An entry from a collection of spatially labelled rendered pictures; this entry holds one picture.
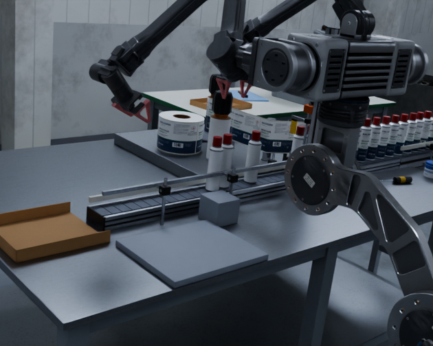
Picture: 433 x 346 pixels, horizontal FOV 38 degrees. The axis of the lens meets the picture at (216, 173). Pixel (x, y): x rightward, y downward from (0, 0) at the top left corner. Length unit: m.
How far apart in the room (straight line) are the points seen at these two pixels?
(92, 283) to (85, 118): 3.98
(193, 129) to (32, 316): 1.03
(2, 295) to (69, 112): 2.88
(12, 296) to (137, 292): 1.27
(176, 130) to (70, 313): 1.27
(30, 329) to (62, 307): 1.06
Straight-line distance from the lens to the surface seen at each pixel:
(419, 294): 1.58
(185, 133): 2.68
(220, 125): 2.60
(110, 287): 1.71
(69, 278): 1.75
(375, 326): 2.96
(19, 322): 2.72
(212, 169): 2.27
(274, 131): 2.72
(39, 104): 5.10
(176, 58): 6.03
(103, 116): 5.71
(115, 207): 2.09
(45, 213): 2.12
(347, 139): 1.74
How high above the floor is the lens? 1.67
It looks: 18 degrees down
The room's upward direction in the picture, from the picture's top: 6 degrees clockwise
